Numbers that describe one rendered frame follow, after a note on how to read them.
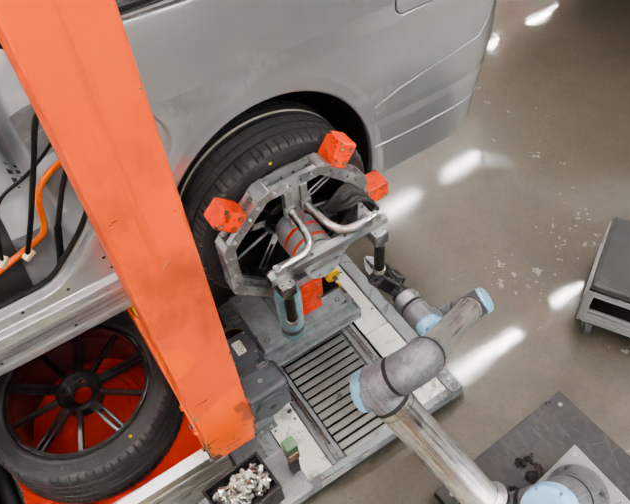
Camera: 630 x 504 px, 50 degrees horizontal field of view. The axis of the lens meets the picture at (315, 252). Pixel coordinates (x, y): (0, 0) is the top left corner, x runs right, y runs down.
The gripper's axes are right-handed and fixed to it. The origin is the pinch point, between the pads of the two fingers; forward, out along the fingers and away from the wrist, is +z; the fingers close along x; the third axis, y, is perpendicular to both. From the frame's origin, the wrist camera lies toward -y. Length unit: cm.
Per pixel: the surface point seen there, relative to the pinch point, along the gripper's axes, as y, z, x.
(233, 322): 2, 35, -64
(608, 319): 93, -52, 25
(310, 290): -7.4, 6.3, -21.5
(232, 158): -61, 21, 13
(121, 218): -127, -32, 18
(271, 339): 4, 15, -55
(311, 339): 20, 10, -49
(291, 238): -37.1, 3.9, -0.2
